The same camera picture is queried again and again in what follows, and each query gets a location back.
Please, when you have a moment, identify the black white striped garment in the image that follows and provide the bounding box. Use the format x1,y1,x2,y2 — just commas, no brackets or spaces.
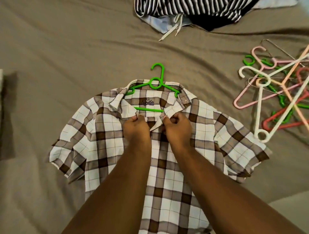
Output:
134,0,262,24

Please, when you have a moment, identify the person's right hand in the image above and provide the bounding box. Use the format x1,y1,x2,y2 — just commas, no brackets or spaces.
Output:
160,112,194,152

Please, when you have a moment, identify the person's left hand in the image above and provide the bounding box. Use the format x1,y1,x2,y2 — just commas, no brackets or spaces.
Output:
122,114,153,155

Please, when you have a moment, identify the person's left forearm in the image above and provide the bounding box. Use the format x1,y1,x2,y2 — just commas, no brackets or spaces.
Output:
62,144,154,234

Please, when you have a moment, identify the green plastic hanger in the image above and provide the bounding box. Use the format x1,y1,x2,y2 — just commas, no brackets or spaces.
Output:
125,63,182,114

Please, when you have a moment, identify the person's right forearm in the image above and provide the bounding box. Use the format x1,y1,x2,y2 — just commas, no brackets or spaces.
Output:
170,144,306,234

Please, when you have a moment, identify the pile of coloured plastic hangers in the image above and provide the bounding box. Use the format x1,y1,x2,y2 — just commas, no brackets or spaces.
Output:
233,39,309,144

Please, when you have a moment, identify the brown white plaid shirt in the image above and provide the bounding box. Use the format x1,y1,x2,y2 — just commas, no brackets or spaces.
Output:
47,78,273,234

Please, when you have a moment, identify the light blue garment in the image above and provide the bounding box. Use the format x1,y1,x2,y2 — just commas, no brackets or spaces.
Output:
139,0,300,42

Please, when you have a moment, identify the bed with taupe sheet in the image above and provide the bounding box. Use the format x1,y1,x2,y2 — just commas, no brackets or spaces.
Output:
0,0,309,234

